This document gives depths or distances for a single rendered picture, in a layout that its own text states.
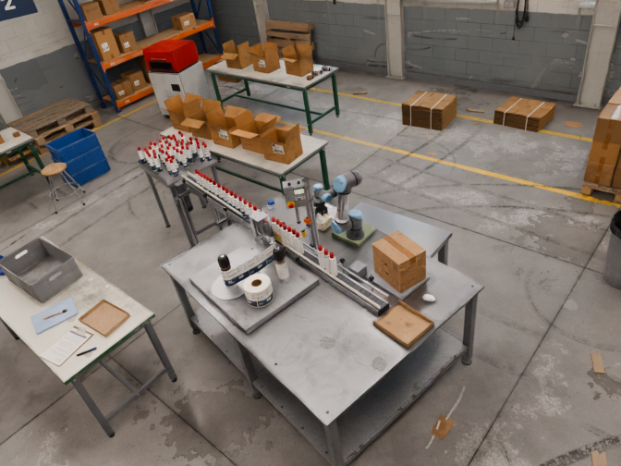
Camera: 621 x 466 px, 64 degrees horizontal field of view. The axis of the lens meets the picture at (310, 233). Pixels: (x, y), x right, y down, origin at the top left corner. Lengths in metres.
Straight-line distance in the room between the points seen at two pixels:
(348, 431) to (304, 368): 0.65
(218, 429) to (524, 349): 2.49
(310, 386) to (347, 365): 0.26
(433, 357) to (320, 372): 1.13
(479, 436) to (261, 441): 1.56
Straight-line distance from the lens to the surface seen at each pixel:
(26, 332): 4.45
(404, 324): 3.42
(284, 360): 3.32
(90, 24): 10.06
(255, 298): 3.55
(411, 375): 3.93
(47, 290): 4.59
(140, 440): 4.36
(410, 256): 3.47
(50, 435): 4.79
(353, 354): 3.28
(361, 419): 3.73
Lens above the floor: 3.38
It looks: 37 degrees down
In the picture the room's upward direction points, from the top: 10 degrees counter-clockwise
